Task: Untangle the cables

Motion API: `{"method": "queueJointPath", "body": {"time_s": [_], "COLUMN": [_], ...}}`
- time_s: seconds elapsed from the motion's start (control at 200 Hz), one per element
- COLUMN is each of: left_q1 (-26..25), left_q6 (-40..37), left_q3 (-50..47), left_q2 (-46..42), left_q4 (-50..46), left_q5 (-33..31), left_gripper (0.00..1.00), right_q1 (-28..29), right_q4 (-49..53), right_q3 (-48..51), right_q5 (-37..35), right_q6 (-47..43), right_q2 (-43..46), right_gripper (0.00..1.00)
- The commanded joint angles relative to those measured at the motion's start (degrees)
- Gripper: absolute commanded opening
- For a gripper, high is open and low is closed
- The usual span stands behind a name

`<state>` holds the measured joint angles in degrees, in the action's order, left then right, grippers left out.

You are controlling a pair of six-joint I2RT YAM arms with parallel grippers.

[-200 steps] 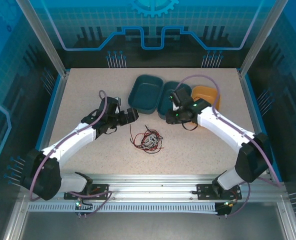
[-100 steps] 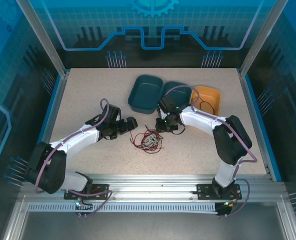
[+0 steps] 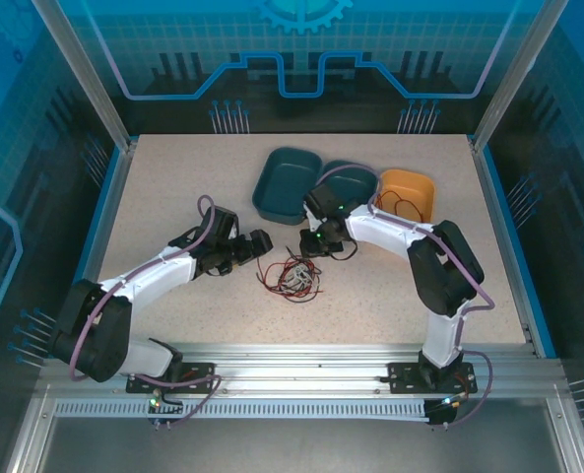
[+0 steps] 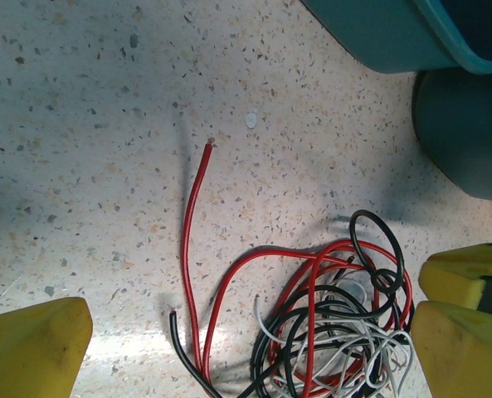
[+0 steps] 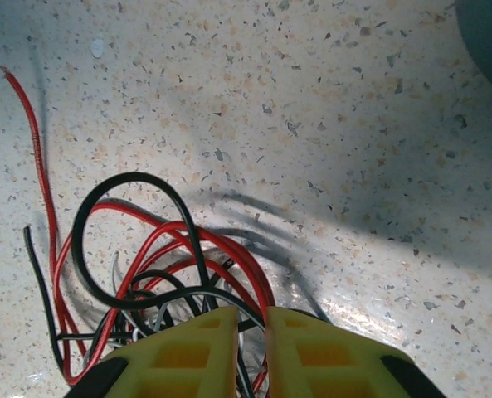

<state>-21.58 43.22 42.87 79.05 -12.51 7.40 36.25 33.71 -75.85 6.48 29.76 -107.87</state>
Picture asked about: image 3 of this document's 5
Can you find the grey metal panel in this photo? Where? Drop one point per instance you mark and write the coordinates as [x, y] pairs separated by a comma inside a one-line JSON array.
[[296, 446]]

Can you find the aluminium front rail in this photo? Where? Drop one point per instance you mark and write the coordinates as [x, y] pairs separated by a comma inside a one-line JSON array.
[[296, 355]]

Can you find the aluminium side rail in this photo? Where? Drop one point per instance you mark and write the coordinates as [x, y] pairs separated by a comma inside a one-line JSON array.
[[503, 236], [103, 236]]

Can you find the aluminium frame post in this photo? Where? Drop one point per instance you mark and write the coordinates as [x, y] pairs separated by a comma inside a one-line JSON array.
[[518, 74], [87, 74]]

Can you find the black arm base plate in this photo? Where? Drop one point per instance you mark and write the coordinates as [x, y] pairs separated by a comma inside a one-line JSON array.
[[198, 369], [402, 377]]

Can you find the black connector block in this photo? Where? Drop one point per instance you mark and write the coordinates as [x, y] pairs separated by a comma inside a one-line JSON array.
[[441, 411], [158, 406]]

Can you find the teal plastic tray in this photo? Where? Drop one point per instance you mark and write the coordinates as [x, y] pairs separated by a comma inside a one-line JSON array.
[[284, 182], [353, 180]]

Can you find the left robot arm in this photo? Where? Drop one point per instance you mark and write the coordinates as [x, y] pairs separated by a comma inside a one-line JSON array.
[[158, 276]]

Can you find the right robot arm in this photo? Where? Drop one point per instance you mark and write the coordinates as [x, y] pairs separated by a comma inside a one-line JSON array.
[[385, 231]]

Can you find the orange plastic tray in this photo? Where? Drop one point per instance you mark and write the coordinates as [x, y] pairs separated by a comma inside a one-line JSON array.
[[409, 184]]

